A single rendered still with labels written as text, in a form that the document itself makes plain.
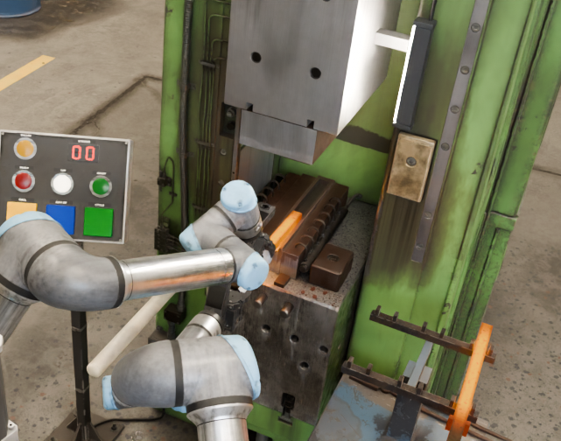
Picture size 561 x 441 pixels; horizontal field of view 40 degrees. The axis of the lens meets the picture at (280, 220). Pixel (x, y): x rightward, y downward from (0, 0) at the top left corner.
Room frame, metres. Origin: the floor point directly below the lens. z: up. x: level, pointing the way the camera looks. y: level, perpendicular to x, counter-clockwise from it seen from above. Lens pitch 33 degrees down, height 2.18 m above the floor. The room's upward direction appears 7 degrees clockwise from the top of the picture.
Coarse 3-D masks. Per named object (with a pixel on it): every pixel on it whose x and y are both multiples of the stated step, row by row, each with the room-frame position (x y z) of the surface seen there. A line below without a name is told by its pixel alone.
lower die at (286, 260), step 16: (288, 176) 2.08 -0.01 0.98; (304, 176) 2.07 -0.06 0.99; (320, 176) 2.07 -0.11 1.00; (288, 192) 1.96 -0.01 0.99; (304, 192) 1.97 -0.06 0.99; (336, 192) 1.99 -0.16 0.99; (288, 208) 1.87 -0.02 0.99; (320, 208) 1.89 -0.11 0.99; (336, 208) 1.93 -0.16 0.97; (272, 224) 1.78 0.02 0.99; (304, 224) 1.80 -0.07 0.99; (320, 224) 1.81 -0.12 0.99; (288, 240) 1.70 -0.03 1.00; (304, 240) 1.72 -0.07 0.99; (288, 256) 1.65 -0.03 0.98; (304, 256) 1.69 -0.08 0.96; (288, 272) 1.65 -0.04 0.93
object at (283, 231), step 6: (288, 216) 1.80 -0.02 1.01; (294, 216) 1.81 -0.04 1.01; (300, 216) 1.82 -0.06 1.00; (288, 222) 1.77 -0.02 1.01; (294, 222) 1.78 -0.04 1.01; (282, 228) 1.73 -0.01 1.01; (288, 228) 1.74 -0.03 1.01; (276, 234) 1.70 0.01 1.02; (282, 234) 1.70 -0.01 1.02; (276, 240) 1.67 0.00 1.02; (282, 240) 1.69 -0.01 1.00; (276, 246) 1.65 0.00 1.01; (234, 288) 1.43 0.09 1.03
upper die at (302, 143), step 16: (256, 128) 1.69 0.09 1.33; (272, 128) 1.68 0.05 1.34; (288, 128) 1.67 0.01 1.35; (304, 128) 1.65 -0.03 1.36; (256, 144) 1.69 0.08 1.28; (272, 144) 1.68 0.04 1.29; (288, 144) 1.66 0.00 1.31; (304, 144) 1.65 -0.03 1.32; (320, 144) 1.69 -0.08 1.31; (304, 160) 1.65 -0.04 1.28
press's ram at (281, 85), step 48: (240, 0) 1.72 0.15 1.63; (288, 0) 1.68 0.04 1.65; (336, 0) 1.64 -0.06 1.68; (384, 0) 1.84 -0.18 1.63; (240, 48) 1.71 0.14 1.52; (288, 48) 1.67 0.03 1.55; (336, 48) 1.64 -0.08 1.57; (384, 48) 1.93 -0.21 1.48; (240, 96) 1.71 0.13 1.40; (288, 96) 1.67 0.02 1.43; (336, 96) 1.63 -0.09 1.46
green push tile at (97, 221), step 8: (88, 208) 1.67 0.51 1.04; (96, 208) 1.67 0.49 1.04; (104, 208) 1.68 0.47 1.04; (88, 216) 1.66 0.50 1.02; (96, 216) 1.66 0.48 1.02; (104, 216) 1.67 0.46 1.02; (112, 216) 1.67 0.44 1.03; (88, 224) 1.65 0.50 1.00; (96, 224) 1.65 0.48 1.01; (104, 224) 1.66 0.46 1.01; (112, 224) 1.66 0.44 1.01; (88, 232) 1.64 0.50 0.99; (96, 232) 1.64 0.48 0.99; (104, 232) 1.65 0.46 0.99; (112, 232) 1.66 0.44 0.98
